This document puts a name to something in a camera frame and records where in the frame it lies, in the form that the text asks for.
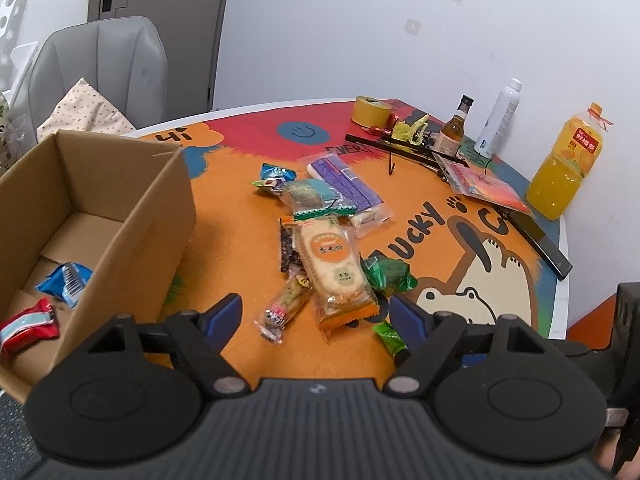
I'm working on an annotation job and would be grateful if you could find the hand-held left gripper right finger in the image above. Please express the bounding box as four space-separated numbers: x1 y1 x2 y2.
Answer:
384 294 561 397

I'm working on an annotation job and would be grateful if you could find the yellow green plastic toy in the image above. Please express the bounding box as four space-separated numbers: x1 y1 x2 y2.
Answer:
391 114 431 145

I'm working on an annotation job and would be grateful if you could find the white spray can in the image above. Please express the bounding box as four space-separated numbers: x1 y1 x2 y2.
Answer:
472 78 522 158

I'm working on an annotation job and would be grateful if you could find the purple snack packet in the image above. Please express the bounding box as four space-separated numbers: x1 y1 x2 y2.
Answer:
306 155 394 238

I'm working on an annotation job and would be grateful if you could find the brown glass bottle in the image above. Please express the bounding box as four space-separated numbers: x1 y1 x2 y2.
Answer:
432 94 475 157

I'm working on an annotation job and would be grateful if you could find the orange rice cracker packet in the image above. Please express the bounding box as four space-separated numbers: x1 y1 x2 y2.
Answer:
280 212 379 343

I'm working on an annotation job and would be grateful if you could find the black metal stand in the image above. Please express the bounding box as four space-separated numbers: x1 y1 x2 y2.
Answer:
345 132 471 177

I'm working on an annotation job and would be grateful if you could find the red pink flat packet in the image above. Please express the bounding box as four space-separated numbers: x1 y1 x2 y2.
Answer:
434 152 536 218

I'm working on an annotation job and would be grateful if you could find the small green snack packet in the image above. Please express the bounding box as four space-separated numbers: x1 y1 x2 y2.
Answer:
371 321 408 358

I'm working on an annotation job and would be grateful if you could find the teal biscuit packet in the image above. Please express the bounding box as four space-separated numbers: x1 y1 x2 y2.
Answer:
280 179 357 222

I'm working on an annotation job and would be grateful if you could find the brown cardboard box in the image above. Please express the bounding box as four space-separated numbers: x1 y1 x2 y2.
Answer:
0 129 197 405

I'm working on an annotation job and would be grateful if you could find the black phone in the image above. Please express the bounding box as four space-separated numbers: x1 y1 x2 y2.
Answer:
507 210 573 281

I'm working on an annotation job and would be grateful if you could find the long clear snack packet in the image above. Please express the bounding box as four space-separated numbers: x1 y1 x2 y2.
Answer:
253 266 313 345

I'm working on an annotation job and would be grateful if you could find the dotted beige cushion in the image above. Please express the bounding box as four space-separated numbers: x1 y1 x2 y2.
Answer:
36 77 137 143

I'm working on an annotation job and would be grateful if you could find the orange juice bottle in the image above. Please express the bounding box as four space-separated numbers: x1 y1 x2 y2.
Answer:
526 102 613 222

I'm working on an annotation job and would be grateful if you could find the blue green candy packet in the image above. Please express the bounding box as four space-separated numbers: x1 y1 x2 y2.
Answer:
251 162 297 196

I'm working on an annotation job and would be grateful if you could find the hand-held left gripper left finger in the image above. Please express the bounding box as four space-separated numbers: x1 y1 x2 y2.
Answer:
82 294 251 397

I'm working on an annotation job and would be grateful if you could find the dark snack packet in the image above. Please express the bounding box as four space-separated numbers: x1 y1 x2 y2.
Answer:
278 220 303 275

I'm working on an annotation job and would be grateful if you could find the blue snack packet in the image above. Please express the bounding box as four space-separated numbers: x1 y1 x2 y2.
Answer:
36 262 94 309

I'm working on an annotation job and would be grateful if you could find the grey chair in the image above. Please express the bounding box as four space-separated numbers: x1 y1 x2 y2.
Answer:
9 16 168 143

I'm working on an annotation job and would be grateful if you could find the large green snack packet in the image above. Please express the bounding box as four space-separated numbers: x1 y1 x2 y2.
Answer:
360 255 418 296

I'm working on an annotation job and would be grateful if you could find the red snack packet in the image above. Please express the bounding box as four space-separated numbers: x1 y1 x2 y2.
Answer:
0 297 60 356

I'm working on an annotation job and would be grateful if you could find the yellow tape roll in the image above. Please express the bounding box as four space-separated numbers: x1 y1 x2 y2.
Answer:
351 95 393 128

